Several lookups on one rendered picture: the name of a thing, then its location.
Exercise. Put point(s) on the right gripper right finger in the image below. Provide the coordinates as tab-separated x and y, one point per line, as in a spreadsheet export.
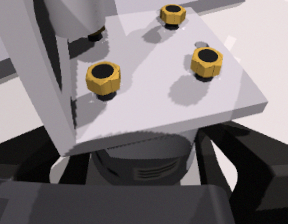
261	192

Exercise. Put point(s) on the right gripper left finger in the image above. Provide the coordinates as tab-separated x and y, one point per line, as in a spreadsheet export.
30	156

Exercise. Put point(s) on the dark blue nut driver barrel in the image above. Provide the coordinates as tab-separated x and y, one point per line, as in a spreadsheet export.
75	18

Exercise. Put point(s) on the grey metal bracket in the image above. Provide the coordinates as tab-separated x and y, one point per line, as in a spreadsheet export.
159	94

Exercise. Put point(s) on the yellow hex nut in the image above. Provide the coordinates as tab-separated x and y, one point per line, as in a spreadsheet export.
99	31
172	14
206	62
103	78

